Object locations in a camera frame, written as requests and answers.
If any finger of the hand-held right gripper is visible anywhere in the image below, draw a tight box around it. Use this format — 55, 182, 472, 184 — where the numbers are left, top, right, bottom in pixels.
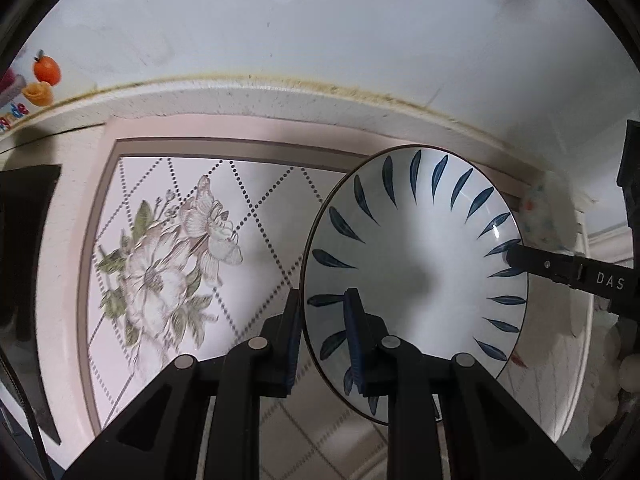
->
504, 239, 583, 285

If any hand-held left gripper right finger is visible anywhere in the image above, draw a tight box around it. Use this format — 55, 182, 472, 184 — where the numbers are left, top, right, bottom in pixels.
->
344, 287, 583, 480

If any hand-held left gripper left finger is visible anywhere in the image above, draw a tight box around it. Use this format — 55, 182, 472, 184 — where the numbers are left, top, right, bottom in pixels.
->
62, 287, 305, 480

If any white plate blue leaf pattern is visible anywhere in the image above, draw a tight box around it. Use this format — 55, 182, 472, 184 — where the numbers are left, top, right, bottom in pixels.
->
300, 145, 530, 426

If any person's right hand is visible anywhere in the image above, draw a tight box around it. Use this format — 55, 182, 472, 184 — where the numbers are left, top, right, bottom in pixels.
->
602, 321, 640, 413

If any speckled white plate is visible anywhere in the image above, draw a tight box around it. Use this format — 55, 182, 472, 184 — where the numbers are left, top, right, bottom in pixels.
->
520, 172, 579, 257

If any floral printed table mat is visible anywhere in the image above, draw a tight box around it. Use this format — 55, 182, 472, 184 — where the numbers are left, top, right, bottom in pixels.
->
80, 119, 401, 433

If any black flat object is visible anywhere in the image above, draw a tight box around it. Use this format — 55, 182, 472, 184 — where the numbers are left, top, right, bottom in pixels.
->
0, 164, 64, 447

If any black cable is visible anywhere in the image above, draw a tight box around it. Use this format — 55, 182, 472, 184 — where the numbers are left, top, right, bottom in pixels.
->
0, 355, 55, 480

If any orange fruit wall sticker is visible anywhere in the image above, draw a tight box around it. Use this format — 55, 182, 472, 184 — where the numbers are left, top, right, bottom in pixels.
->
0, 49, 62, 132

